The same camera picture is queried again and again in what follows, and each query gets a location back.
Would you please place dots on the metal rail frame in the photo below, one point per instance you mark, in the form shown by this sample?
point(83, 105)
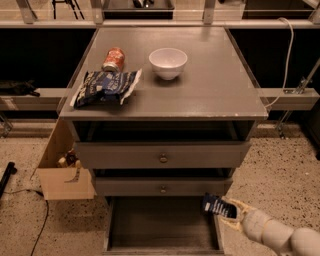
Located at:
point(38, 14)

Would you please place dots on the grey middle drawer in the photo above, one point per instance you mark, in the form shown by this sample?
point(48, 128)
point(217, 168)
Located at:
point(164, 186)

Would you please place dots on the black bar on floor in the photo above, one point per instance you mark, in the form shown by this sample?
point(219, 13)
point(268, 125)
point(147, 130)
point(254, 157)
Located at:
point(10, 170)

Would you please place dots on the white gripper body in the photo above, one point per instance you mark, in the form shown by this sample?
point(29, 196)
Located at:
point(254, 224)

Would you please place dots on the orange soda can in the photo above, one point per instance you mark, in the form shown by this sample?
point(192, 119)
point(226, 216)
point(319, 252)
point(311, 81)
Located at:
point(114, 61)

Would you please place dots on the black object on left ledge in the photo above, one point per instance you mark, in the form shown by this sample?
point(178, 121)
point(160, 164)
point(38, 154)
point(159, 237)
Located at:
point(18, 88)

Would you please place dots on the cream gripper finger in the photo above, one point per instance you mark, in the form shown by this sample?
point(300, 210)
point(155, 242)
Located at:
point(232, 223)
point(243, 207)

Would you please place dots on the grey open bottom drawer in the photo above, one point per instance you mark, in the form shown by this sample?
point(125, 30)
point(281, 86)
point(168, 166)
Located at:
point(160, 226)

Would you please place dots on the dark blue rxbar wrapper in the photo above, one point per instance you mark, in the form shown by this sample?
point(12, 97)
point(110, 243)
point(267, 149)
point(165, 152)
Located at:
point(212, 204)

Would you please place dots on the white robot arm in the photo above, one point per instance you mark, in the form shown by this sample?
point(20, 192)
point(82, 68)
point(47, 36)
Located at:
point(264, 229)

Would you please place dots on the grey top drawer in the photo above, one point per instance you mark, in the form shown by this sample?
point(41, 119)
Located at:
point(159, 155)

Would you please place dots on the cardboard box with items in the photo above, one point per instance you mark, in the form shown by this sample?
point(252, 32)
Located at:
point(58, 180)

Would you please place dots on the grey wooden drawer cabinet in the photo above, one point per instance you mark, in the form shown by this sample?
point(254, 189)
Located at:
point(213, 100)

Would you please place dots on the blue white chip bag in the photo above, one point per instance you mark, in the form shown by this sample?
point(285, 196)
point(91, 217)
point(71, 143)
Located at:
point(100, 86)

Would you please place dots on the white ceramic bowl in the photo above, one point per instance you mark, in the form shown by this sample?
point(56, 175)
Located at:
point(168, 63)

